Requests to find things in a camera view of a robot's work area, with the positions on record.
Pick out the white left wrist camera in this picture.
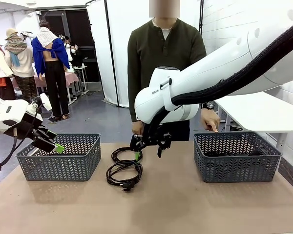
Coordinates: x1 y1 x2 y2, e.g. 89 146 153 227
29 94 52 113

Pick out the white backdrop screen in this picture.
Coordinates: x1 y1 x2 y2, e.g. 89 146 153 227
85 0 203 108

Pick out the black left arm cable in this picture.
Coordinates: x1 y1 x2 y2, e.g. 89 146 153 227
0 103 44 173

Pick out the thin black USB cable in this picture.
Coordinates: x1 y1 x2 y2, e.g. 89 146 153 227
111 145 144 163

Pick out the mannequin with patterned scarf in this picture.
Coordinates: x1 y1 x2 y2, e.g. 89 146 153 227
4 28 42 103

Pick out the small white desk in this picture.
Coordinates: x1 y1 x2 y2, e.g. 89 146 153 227
73 65 90 95

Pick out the short black backdrop pole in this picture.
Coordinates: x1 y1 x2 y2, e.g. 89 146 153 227
199 0 205 32

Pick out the person in dark green shirt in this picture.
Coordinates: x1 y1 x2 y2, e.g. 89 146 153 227
127 0 221 142

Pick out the seated person with mask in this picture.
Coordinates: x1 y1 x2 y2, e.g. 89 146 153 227
69 43 85 66

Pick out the person's right hand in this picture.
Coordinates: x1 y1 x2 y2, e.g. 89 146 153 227
131 121 144 135

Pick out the table with pink cloth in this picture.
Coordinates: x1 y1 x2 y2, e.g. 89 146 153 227
33 72 79 105

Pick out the grey plastic lattice basket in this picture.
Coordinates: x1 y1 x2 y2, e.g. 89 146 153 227
193 131 283 183
15 133 102 182

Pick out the person's left hand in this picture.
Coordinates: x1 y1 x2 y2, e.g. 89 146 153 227
200 108 221 133

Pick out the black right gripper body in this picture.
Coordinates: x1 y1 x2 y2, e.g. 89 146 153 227
140 123 171 147

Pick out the person's right forearm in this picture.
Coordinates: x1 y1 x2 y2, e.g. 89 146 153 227
127 80 140 122

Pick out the mannequin with blue jacket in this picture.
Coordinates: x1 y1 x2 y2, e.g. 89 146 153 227
31 20 71 120

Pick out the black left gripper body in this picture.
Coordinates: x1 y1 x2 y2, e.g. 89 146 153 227
14 113 47 141

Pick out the long black backdrop pole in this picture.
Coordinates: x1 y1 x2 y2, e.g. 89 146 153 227
104 0 120 107

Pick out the black braided right arm sleeve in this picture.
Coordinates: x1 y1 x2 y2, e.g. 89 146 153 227
146 18 293 137

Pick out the black power cable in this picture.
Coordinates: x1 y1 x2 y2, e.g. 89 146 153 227
249 149 269 157
105 159 144 193
204 150 236 157

